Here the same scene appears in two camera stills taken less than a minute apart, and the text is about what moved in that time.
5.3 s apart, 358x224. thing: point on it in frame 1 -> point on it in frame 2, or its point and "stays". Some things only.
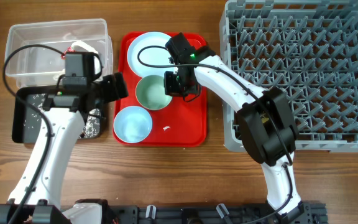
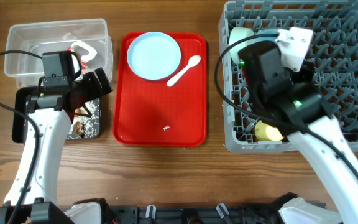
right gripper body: (174, 86) -> (304, 74)
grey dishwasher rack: (324, 54) stays
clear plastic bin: (35, 53) stays
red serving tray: (179, 122) stays
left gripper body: (105, 89) -> (89, 88)
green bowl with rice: (150, 93) -> (236, 33)
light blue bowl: (132, 124) -> (267, 31)
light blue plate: (148, 55) stays
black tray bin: (28, 103) stays
